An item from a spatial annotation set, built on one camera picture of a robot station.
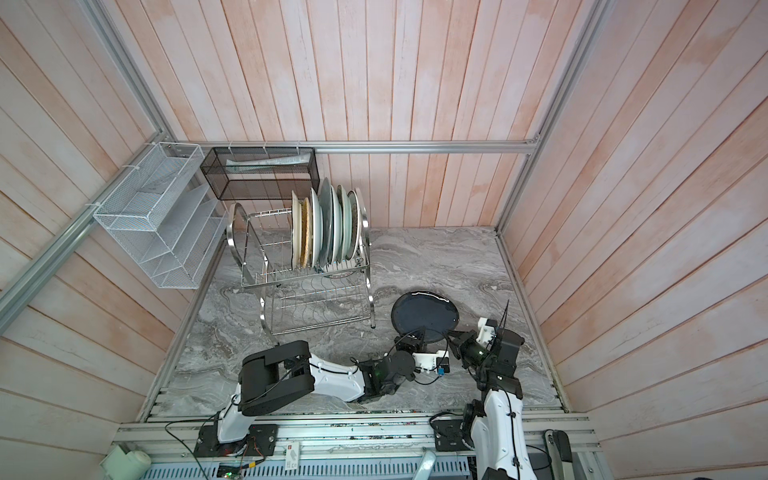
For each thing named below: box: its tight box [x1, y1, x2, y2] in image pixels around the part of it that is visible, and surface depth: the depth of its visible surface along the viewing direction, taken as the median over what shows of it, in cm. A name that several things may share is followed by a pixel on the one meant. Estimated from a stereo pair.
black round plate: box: [391, 291, 459, 343], surface depth 88 cm
